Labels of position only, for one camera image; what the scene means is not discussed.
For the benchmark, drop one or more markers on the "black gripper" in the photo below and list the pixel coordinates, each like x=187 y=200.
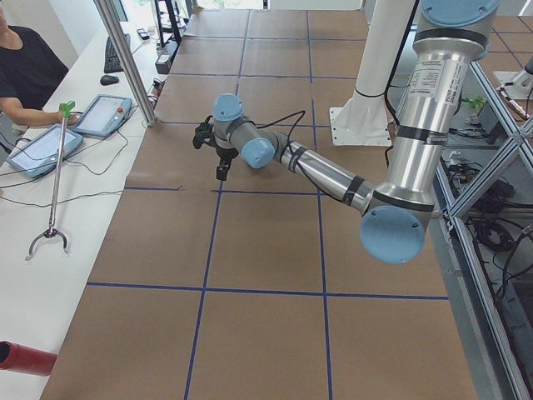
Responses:
x=225 y=154

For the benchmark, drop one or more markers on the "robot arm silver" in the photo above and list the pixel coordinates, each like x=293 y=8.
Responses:
x=407 y=91

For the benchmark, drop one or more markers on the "far teach pendant tablet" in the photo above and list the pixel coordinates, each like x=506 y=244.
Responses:
x=103 y=116

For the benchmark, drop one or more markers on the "teach pendant tablet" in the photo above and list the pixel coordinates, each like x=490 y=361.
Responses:
x=39 y=156
x=103 y=116

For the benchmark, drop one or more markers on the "black computer mouse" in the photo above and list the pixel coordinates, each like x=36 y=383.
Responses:
x=107 y=80

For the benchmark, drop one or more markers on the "black keyboard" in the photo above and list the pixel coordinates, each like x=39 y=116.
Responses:
x=112 y=63

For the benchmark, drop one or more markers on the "near teach pendant tablet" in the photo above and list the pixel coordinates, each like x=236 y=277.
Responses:
x=39 y=156

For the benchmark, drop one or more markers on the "person in black shirt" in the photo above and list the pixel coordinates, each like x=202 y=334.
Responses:
x=30 y=74

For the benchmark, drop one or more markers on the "red cylinder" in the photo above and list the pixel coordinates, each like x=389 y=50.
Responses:
x=18 y=358

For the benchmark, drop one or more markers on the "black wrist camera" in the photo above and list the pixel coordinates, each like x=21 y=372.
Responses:
x=204 y=134

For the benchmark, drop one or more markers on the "white pedestal column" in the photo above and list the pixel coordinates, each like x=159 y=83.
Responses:
x=363 y=120

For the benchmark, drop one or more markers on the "reacher grabber tool green handle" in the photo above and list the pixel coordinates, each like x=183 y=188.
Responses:
x=51 y=232

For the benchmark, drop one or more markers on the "aluminium frame post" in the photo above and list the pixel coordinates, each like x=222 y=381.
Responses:
x=109 y=17

